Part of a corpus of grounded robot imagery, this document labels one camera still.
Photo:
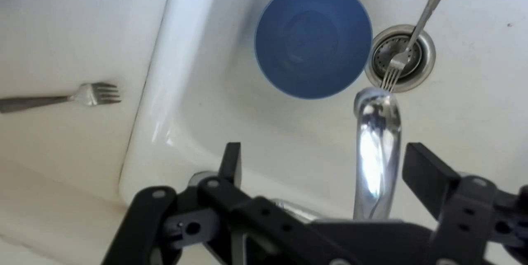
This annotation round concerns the metal sink drain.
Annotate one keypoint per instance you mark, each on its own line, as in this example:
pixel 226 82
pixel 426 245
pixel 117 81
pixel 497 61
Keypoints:
pixel 402 57

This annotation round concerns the blue bowl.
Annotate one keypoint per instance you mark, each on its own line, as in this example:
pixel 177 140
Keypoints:
pixel 313 40

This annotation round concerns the metal fork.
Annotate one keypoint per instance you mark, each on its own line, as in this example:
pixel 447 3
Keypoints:
pixel 62 98
pixel 416 34

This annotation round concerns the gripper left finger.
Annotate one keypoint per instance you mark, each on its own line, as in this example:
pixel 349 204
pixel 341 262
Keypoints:
pixel 225 199

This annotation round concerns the white sink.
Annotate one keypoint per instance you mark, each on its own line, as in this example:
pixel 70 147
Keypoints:
pixel 330 125

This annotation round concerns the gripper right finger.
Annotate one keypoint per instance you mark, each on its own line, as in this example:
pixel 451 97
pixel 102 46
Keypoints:
pixel 466 203

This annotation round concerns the chrome tap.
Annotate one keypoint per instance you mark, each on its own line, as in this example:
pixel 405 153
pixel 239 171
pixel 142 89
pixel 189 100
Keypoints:
pixel 377 153

